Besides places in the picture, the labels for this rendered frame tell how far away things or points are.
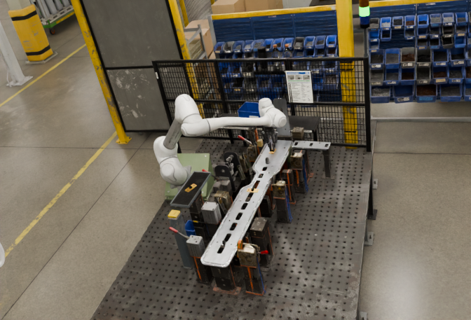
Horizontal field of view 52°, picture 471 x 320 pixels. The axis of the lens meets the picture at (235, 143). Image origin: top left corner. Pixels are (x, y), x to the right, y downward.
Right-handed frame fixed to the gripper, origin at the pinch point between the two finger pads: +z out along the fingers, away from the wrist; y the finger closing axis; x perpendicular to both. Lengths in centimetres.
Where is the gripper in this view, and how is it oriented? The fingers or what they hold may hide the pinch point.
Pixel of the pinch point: (271, 146)
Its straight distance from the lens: 370.1
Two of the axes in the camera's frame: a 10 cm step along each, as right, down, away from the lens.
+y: 9.2, 0.5, -3.9
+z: 1.7, 8.4, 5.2
